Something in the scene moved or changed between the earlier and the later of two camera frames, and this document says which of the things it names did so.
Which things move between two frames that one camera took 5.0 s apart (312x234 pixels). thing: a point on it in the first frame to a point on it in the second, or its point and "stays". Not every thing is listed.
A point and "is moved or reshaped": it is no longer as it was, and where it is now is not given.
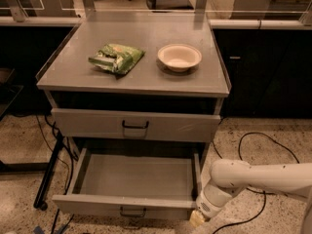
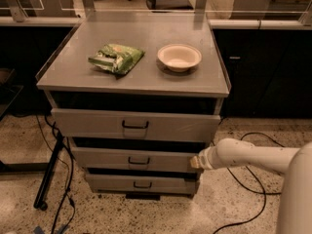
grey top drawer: x=131 y=124 stays
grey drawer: x=134 y=182 is moved or reshaped
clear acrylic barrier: x=155 y=5 stays
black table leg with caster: x=40 y=203 stays
